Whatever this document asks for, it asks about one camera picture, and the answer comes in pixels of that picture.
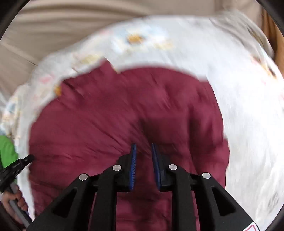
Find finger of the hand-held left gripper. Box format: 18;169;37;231
0;154;35;194

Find orange hanging garment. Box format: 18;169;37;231
262;10;283;64

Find green cloth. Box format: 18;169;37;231
0;135;18;184

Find maroon puffer jacket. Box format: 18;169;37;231
29;61;230;231

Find person's left hand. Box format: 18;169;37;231
1;190;29;224

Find white printed blanket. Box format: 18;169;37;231
0;10;284;225

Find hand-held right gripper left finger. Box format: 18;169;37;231
27;143;137;231

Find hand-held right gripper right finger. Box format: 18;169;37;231
151;143;260;231

